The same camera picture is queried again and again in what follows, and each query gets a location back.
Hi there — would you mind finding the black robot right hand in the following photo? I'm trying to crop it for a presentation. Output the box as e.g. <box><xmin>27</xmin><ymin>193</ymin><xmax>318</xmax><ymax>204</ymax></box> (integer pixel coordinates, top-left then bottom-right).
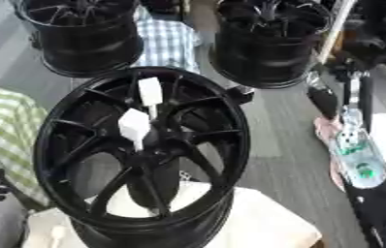
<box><xmin>305</xmin><ymin>70</ymin><xmax>376</xmax><ymax>131</ymax></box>

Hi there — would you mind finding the black spoked wheel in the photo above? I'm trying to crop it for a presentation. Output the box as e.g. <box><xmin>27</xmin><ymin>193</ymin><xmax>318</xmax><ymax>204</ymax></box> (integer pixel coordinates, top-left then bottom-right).
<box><xmin>31</xmin><ymin>66</ymin><xmax>253</xmax><ymax>248</ymax></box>

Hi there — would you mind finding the pale wooden pole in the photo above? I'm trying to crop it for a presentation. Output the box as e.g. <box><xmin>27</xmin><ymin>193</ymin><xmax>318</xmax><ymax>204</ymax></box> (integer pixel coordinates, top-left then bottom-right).
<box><xmin>315</xmin><ymin>0</ymin><xmax>358</xmax><ymax>65</ymax></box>

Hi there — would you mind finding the black office chair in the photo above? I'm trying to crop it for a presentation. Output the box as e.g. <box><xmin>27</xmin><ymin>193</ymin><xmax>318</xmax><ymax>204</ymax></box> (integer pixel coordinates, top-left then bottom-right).
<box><xmin>325</xmin><ymin>0</ymin><xmax>386</xmax><ymax>89</ymax></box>

